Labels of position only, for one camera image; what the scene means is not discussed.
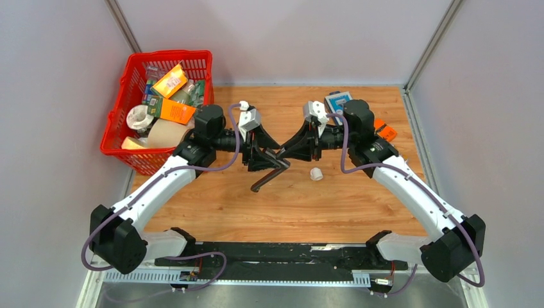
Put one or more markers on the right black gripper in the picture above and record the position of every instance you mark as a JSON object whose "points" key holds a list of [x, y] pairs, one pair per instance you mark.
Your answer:
{"points": [[306, 142]]}

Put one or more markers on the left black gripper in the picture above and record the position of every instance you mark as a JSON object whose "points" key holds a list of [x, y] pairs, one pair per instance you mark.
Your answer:
{"points": [[256, 161]]}

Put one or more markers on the white PVC elbow fitting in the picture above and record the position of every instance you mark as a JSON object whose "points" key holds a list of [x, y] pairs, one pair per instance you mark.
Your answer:
{"points": [[316, 174]]}

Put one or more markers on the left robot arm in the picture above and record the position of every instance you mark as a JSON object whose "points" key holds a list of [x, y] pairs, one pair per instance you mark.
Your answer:
{"points": [[117, 233]]}

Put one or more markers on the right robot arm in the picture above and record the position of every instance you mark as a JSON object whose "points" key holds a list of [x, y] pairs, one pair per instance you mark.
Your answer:
{"points": [[453, 241]]}

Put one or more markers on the blue product box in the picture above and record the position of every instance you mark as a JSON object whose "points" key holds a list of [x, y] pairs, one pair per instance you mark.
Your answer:
{"points": [[335, 101]]}

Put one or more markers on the orange product package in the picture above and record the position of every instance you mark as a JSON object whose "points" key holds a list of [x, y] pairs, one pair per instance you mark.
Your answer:
{"points": [[383, 130]]}

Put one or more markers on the green packet in basket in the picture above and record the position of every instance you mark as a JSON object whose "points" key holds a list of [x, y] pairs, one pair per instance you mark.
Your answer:
{"points": [[197, 94]]}

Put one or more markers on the beige tape roll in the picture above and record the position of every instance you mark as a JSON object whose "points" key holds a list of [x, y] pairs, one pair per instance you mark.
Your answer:
{"points": [[167, 134]]}

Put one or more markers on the orange green box in basket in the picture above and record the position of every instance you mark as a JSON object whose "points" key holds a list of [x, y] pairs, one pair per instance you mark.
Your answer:
{"points": [[169, 110]]}

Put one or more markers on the red plastic basket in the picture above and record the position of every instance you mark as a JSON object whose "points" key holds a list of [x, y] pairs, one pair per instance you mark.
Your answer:
{"points": [[197, 64]]}

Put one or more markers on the yellow orange box in basket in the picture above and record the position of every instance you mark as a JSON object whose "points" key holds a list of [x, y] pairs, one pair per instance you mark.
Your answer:
{"points": [[171, 82]]}

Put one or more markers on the white tape roll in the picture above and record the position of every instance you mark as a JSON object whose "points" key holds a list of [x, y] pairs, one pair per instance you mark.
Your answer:
{"points": [[138, 118]]}

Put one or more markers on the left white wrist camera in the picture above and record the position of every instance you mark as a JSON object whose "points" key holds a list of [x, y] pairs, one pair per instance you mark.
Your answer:
{"points": [[249, 118]]}

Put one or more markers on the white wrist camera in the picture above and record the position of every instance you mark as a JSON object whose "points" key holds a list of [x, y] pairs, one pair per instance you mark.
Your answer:
{"points": [[316, 109], [249, 118]]}

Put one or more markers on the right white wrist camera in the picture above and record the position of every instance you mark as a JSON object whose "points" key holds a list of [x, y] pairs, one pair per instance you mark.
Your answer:
{"points": [[316, 109]]}

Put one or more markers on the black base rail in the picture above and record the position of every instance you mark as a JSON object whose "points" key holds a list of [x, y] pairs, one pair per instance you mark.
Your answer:
{"points": [[312, 262]]}

